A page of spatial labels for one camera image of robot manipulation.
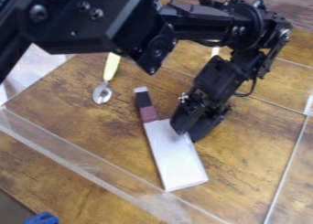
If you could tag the blue object at bottom edge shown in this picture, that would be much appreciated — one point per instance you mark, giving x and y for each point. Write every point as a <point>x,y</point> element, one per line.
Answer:
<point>41,218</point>

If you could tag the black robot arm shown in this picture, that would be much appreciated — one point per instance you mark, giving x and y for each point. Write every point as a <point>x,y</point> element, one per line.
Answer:
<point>141,30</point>

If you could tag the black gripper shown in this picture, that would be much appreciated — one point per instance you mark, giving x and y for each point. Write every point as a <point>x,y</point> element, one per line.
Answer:
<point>214,85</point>

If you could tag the spoon with yellow handle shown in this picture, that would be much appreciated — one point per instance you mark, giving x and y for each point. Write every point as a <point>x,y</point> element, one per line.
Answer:
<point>101,92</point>

